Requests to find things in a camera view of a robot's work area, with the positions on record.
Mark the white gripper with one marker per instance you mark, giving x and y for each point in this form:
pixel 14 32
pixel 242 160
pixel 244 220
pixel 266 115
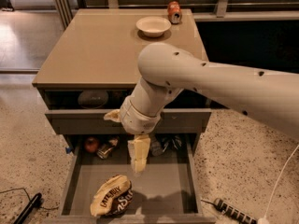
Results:
pixel 136 119

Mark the brown sea salt chip bag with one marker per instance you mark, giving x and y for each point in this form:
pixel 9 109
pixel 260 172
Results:
pixel 113 197

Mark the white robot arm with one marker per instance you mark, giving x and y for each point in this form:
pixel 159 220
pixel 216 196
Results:
pixel 271 97

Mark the dark crumpled foil bag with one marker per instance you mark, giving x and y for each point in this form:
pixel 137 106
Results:
pixel 172 141

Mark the grey round object in drawer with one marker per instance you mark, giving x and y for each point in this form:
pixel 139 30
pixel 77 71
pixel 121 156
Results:
pixel 93 99

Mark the grey drawer cabinet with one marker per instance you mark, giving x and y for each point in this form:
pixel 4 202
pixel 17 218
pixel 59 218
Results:
pixel 97 51

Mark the crushed snack wrapper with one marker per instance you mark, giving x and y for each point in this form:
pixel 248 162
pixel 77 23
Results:
pixel 107 147

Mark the clear plastic bottle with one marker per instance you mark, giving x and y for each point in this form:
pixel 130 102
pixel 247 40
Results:
pixel 155 146

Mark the red apple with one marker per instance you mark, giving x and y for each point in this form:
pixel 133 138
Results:
pixel 91 144

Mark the white bowl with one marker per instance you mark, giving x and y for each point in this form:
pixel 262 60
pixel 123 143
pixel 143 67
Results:
pixel 153 26

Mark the black power strip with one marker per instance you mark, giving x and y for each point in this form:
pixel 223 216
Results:
pixel 233 212

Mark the orange soda can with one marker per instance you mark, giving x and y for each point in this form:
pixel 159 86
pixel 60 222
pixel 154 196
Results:
pixel 174 12

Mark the black handle tool on floor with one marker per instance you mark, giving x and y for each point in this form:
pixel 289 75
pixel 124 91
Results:
pixel 35 202

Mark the metal railing frame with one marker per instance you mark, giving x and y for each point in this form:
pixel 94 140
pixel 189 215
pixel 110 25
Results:
pixel 187 0

